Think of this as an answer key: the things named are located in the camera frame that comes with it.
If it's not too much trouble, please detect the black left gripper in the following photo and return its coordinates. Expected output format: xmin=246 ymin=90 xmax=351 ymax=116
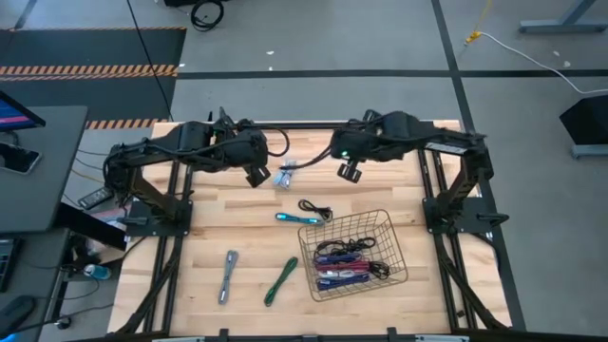
xmin=189 ymin=121 xmax=272 ymax=189

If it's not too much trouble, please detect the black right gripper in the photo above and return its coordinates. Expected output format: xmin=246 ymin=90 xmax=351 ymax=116
xmin=330 ymin=125 xmax=381 ymax=184

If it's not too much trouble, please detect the fat white grey cable bundle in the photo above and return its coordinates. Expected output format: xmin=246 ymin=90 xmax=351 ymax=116
xmin=272 ymin=160 xmax=298 ymax=190

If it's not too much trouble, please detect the thin black cable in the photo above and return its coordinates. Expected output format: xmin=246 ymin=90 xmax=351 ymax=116
xmin=297 ymin=199 xmax=334 ymax=224

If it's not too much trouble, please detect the teal braided cable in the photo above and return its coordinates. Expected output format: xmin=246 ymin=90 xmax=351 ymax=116
xmin=275 ymin=211 xmax=326 ymax=228

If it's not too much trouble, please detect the gold wire basket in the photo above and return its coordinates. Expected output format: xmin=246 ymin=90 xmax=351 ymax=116
xmin=297 ymin=209 xmax=409 ymax=303

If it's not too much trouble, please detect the thick black cable bundle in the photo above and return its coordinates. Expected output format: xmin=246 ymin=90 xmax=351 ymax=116
xmin=313 ymin=236 xmax=392 ymax=281

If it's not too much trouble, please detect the blue purple braided cable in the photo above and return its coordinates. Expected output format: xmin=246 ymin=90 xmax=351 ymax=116
xmin=313 ymin=253 xmax=365 ymax=266

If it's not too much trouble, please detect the grey braided cable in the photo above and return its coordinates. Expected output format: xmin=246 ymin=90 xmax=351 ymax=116
xmin=218 ymin=250 xmax=239 ymax=306

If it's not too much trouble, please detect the green braided cable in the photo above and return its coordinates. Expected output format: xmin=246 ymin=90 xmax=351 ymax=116
xmin=263 ymin=256 xmax=299 ymax=308

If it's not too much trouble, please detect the dark blue braided cable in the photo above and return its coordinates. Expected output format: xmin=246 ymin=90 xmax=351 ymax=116
xmin=315 ymin=275 xmax=371 ymax=292

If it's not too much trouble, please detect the black power adapter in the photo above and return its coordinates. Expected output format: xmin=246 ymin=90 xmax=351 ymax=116
xmin=78 ymin=186 xmax=115 ymax=210

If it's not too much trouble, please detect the black flat panel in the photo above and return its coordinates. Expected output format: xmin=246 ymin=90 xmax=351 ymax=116
xmin=54 ymin=203 xmax=129 ymax=252

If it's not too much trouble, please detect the clear water bottle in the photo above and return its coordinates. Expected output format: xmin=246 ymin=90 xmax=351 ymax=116
xmin=83 ymin=263 xmax=113 ymax=281

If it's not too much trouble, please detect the dark grey desk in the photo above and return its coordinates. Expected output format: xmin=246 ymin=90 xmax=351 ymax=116
xmin=0 ymin=104 xmax=89 ymax=234

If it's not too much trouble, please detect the black hazard-striped floor mat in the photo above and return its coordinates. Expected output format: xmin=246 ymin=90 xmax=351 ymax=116
xmin=0 ymin=27 xmax=188 ymax=130

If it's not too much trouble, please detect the low grey side desk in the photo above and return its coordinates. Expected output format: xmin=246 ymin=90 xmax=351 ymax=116
xmin=0 ymin=227 xmax=72 ymax=342

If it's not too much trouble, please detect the grey stand foot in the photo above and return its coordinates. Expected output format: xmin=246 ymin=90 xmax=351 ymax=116
xmin=569 ymin=143 xmax=608 ymax=161

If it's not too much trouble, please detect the black smartphone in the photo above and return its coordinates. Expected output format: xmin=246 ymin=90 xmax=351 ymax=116
xmin=0 ymin=142 xmax=43 ymax=175

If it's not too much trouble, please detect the black box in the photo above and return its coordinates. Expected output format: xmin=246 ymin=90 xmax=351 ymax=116
xmin=559 ymin=93 xmax=608 ymax=146

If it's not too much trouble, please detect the computer monitor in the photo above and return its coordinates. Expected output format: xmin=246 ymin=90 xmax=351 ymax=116
xmin=0 ymin=90 xmax=48 ymax=133

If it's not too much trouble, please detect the grey metal table leg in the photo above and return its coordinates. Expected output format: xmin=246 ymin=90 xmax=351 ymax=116
xmin=517 ymin=0 xmax=608 ymax=34

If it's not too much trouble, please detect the dark keyboard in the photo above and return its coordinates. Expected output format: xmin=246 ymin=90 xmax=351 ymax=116
xmin=0 ymin=238 xmax=20 ymax=294

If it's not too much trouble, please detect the black computer mouse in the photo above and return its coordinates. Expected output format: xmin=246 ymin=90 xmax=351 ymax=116
xmin=0 ymin=294 xmax=37 ymax=329

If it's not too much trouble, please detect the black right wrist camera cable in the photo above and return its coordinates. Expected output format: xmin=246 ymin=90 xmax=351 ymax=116
xmin=284 ymin=144 xmax=333 ymax=171

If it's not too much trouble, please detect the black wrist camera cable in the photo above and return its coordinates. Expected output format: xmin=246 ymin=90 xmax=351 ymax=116
xmin=256 ymin=126 xmax=291 ymax=158
xmin=284 ymin=144 xmax=333 ymax=171

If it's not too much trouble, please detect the black left wrist camera cable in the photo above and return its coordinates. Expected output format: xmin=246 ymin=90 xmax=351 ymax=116
xmin=256 ymin=126 xmax=291 ymax=158

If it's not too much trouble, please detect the black aluminium table frame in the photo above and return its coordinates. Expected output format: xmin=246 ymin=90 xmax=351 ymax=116
xmin=113 ymin=121 xmax=528 ymax=342

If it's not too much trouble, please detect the coiled black floor cable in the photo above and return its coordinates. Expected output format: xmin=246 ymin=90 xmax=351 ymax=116
xmin=189 ymin=0 xmax=225 ymax=33

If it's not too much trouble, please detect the long black floor cable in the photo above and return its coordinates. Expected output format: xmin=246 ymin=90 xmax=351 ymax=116
xmin=125 ymin=0 xmax=175 ymax=123

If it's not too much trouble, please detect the yellow cable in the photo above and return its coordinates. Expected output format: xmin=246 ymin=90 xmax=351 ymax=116
xmin=465 ymin=0 xmax=495 ymax=47

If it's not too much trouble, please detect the white floor cable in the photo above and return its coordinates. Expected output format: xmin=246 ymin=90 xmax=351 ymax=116
xmin=479 ymin=30 xmax=608 ymax=95

